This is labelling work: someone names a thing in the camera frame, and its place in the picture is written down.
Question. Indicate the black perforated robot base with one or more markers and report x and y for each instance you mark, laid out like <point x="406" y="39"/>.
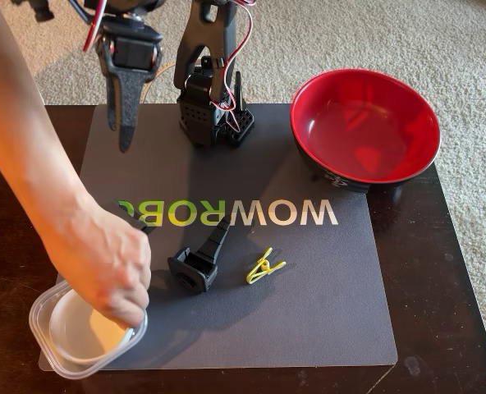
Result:
<point x="198" y="119"/>

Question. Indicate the person's bare hand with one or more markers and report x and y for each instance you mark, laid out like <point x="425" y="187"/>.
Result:
<point x="103" y="262"/>

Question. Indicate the red bowl with black outside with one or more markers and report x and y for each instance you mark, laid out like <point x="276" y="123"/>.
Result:
<point x="362" y="127"/>

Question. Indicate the clear plastic square container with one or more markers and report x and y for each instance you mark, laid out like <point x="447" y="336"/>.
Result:
<point x="46" y="349"/>

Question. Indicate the person's bare forearm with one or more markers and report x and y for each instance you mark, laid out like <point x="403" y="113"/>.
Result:
<point x="17" y="123"/>

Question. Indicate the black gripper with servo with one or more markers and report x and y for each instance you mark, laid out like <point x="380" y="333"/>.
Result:
<point x="133" y="53"/>

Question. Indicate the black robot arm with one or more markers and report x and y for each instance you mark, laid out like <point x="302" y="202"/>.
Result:
<point x="204" y="33"/>

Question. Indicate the grey mat with WOWROBO print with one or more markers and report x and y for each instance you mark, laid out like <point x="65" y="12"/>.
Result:
<point x="267" y="308"/>

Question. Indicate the black printed gripper jaw part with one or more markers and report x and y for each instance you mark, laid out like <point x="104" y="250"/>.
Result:
<point x="198" y="267"/>

